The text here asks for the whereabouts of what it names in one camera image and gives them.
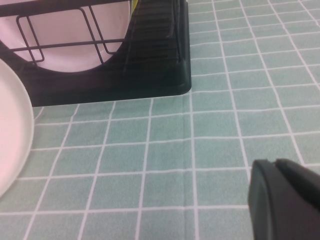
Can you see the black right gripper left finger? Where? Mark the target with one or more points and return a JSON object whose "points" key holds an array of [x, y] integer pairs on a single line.
{"points": [[265, 205]]}

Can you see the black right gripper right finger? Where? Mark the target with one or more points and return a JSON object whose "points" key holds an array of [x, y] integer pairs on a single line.
{"points": [[305, 190]]}

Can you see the white round plate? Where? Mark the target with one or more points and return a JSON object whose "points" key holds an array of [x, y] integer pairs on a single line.
{"points": [[12, 130]]}

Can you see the yellow round plate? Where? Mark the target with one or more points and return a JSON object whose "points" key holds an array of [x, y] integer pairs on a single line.
{"points": [[135, 3]]}

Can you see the pink round plate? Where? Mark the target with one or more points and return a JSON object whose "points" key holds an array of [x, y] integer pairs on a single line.
{"points": [[65, 27]]}

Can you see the green checked tablecloth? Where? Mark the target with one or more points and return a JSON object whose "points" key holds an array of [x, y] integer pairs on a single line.
{"points": [[175, 150]]}

